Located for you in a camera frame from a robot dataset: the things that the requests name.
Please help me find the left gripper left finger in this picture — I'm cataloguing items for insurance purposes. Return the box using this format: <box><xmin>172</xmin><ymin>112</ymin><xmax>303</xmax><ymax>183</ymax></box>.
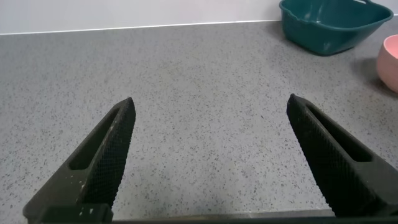
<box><xmin>22</xmin><ymin>96</ymin><xmax>137</xmax><ymax>224</ymax></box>

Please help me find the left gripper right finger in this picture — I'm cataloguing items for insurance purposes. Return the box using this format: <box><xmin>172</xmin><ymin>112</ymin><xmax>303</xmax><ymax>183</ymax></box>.
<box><xmin>286</xmin><ymin>93</ymin><xmax>398</xmax><ymax>218</ymax></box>

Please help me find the pink plastic bowl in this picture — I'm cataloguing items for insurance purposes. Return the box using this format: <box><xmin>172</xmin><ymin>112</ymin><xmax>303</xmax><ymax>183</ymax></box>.
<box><xmin>376</xmin><ymin>34</ymin><xmax>398</xmax><ymax>94</ymax></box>

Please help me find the teal square plastic basin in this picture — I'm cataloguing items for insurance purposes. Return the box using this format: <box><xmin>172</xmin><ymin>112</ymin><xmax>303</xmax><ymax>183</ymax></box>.
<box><xmin>279</xmin><ymin>0</ymin><xmax>394</xmax><ymax>57</ymax></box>

